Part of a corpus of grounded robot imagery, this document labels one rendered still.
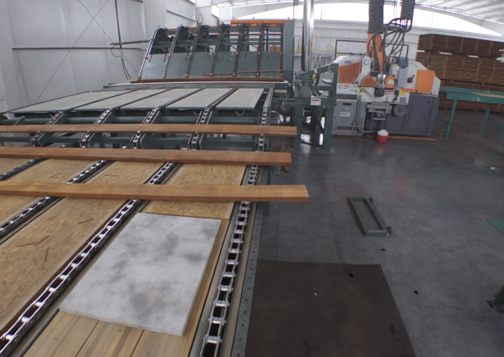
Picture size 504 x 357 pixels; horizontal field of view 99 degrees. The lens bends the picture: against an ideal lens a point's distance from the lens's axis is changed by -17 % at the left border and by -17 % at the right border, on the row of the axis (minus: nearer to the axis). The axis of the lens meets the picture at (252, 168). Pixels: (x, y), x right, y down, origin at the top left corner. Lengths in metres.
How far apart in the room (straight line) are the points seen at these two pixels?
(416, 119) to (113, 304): 6.43
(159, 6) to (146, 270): 12.59
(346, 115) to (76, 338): 5.45
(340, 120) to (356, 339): 4.52
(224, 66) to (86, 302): 6.55
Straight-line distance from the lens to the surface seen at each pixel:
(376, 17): 6.40
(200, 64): 7.33
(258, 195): 1.42
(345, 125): 5.75
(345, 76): 5.58
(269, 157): 1.94
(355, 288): 2.19
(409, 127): 6.65
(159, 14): 13.18
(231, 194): 1.43
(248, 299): 0.97
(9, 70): 6.91
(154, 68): 7.75
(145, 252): 1.19
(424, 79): 6.34
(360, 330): 1.97
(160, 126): 2.72
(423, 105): 6.67
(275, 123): 2.79
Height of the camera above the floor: 1.58
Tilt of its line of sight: 24 degrees down
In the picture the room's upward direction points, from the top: straight up
